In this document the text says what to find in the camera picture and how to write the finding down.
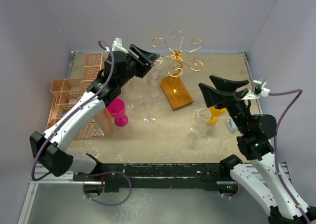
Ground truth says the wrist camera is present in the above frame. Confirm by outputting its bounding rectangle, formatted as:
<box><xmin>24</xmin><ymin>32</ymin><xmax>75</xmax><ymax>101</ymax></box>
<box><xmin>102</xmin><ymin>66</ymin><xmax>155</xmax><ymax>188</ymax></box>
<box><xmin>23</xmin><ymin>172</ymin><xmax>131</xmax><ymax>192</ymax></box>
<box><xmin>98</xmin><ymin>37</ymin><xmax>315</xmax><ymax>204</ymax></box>
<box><xmin>112</xmin><ymin>38</ymin><xmax>129</xmax><ymax>53</ymax></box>
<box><xmin>242</xmin><ymin>77</ymin><xmax>270</xmax><ymax>100</ymax></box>

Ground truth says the aluminium rail frame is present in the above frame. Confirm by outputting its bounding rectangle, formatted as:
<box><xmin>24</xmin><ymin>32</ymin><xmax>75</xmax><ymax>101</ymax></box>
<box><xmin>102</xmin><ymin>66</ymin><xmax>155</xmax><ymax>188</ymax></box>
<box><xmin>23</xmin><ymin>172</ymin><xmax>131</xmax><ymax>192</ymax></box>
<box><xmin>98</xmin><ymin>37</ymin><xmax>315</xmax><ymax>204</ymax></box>
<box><xmin>18</xmin><ymin>172</ymin><xmax>101</xmax><ymax>224</ymax></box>

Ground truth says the magenta plastic goblet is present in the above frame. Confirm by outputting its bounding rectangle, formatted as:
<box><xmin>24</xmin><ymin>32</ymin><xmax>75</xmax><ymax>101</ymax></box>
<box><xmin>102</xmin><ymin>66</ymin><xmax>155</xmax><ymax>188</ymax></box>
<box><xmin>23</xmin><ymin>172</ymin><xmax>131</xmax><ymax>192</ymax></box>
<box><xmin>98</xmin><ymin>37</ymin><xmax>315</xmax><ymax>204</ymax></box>
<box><xmin>107</xmin><ymin>98</ymin><xmax>128</xmax><ymax>127</ymax></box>

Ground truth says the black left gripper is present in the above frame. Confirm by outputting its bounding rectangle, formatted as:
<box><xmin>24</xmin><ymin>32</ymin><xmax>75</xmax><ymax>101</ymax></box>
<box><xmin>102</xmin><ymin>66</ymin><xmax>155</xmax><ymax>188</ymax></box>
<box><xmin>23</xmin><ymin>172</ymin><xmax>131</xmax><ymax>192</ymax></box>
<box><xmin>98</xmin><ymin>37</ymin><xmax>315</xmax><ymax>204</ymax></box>
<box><xmin>118</xmin><ymin>45</ymin><xmax>159</xmax><ymax>87</ymax></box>

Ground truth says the peach plastic basket organizer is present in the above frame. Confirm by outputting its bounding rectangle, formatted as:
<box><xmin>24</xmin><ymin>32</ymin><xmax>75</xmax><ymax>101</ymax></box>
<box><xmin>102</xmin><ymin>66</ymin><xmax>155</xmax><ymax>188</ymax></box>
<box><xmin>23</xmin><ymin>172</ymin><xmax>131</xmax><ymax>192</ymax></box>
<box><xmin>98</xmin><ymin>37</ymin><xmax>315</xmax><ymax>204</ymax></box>
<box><xmin>46</xmin><ymin>52</ymin><xmax>113</xmax><ymax>139</ymax></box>

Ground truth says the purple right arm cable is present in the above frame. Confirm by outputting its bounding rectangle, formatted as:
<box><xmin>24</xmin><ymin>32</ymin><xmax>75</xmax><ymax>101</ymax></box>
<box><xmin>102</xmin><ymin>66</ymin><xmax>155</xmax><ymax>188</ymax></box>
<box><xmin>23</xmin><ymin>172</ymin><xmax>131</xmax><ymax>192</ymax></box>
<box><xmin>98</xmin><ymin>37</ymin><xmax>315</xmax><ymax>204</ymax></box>
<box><xmin>269</xmin><ymin>89</ymin><xmax>313</xmax><ymax>224</ymax></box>

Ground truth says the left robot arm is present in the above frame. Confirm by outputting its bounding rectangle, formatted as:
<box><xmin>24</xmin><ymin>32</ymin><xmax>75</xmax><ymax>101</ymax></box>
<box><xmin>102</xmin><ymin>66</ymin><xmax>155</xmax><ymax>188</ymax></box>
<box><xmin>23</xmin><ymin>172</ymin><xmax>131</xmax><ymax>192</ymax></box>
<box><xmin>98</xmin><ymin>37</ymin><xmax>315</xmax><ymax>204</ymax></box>
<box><xmin>29</xmin><ymin>44</ymin><xmax>160</xmax><ymax>180</ymax></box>

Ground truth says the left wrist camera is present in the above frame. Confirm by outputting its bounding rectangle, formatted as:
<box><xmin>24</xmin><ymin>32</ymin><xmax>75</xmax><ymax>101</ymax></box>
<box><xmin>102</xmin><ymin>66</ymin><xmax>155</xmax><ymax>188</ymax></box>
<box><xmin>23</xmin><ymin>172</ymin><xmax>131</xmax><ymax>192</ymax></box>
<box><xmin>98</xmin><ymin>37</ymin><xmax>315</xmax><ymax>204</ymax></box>
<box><xmin>112</xmin><ymin>38</ymin><xmax>129</xmax><ymax>53</ymax></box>

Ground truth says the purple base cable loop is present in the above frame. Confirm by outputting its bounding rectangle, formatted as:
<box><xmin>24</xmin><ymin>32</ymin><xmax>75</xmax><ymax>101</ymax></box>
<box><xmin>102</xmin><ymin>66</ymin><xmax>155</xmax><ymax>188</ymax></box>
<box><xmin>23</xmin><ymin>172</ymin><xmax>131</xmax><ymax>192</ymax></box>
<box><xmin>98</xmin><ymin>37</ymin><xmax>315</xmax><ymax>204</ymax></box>
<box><xmin>82</xmin><ymin>172</ymin><xmax>132</xmax><ymax>207</ymax></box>

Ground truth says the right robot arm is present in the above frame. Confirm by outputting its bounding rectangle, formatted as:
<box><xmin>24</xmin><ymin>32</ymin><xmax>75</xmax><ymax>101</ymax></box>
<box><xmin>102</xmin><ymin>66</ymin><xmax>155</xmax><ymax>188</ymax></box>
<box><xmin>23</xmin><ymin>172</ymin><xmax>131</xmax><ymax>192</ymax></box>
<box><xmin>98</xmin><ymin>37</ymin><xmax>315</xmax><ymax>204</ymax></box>
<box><xmin>198</xmin><ymin>75</ymin><xmax>316</xmax><ymax>224</ymax></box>

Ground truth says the gold wire wine glass rack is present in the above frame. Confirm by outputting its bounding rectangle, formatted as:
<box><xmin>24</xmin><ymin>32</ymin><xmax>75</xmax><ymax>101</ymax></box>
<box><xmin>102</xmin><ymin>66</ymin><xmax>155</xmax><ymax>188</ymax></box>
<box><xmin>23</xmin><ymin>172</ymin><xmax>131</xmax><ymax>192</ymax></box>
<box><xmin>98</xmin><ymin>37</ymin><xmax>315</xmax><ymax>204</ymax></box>
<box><xmin>151</xmin><ymin>30</ymin><xmax>204</xmax><ymax>78</ymax></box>

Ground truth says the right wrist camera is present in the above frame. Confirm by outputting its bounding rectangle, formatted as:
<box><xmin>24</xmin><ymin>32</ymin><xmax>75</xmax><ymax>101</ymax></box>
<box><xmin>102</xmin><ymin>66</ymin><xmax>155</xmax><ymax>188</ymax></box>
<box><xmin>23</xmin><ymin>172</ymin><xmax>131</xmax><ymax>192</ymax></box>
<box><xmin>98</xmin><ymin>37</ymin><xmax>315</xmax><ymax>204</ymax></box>
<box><xmin>242</xmin><ymin>77</ymin><xmax>270</xmax><ymax>100</ymax></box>

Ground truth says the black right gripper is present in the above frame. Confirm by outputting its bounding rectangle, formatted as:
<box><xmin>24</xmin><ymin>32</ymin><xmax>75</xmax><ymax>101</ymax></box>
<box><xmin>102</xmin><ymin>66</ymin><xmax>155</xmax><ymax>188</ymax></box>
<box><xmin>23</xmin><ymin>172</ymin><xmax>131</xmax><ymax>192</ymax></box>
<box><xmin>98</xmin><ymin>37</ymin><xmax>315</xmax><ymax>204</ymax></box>
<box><xmin>198</xmin><ymin>75</ymin><xmax>250</xmax><ymax>133</ymax></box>

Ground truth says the clear tilted wine glass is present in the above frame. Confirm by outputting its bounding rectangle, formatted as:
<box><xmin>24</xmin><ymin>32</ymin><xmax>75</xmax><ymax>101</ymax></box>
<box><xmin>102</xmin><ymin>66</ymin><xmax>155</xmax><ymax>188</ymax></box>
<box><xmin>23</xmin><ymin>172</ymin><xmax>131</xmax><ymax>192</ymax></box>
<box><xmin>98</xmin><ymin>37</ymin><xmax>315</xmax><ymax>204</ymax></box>
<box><xmin>190</xmin><ymin>108</ymin><xmax>211</xmax><ymax>134</ymax></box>

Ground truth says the clear champagne flute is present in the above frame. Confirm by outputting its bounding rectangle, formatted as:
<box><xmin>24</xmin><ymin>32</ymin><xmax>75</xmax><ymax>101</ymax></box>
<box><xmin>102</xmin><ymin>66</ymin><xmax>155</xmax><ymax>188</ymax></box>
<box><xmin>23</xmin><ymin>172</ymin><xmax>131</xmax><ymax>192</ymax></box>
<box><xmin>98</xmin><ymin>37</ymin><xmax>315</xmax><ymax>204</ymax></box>
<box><xmin>142</xmin><ymin>93</ymin><xmax>156</xmax><ymax>125</ymax></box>

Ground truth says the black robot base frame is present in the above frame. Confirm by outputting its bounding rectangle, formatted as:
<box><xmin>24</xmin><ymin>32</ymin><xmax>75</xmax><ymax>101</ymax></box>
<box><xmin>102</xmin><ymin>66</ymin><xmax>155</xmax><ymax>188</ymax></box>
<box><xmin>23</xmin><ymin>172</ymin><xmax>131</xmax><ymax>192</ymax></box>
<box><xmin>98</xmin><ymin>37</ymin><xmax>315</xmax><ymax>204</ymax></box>
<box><xmin>73</xmin><ymin>163</ymin><xmax>239</xmax><ymax>194</ymax></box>

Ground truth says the small light blue box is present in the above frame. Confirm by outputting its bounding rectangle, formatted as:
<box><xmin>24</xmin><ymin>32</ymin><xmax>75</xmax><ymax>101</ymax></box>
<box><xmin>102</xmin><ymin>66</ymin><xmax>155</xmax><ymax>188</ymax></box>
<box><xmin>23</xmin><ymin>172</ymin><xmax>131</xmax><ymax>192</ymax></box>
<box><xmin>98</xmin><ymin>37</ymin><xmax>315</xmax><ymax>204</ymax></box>
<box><xmin>227</xmin><ymin>118</ymin><xmax>237</xmax><ymax>132</ymax></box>

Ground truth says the wooden rack base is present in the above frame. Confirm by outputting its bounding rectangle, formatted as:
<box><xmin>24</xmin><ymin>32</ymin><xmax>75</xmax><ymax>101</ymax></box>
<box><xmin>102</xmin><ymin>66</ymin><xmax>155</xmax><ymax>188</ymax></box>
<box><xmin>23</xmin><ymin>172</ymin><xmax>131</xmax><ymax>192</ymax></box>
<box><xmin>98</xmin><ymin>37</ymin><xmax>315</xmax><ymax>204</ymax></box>
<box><xmin>160</xmin><ymin>76</ymin><xmax>193</xmax><ymax>111</ymax></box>

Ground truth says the yellow plastic goblet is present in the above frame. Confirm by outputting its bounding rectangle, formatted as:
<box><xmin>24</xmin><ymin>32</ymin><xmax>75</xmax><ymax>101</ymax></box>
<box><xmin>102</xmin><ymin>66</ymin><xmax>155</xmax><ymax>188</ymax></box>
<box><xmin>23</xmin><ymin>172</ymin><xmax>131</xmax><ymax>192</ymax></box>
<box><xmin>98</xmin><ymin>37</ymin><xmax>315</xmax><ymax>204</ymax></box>
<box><xmin>208</xmin><ymin>106</ymin><xmax>226</xmax><ymax>126</ymax></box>

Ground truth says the clear wine glass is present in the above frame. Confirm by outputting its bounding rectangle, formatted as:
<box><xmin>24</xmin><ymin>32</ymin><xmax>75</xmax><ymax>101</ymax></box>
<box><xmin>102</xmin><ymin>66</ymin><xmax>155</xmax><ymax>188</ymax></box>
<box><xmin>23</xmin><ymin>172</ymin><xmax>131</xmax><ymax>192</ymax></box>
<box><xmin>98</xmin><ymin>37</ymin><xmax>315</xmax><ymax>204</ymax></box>
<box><xmin>147</xmin><ymin>57</ymin><xmax>166</xmax><ymax>86</ymax></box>
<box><xmin>190</xmin><ymin>108</ymin><xmax>211</xmax><ymax>134</ymax></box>

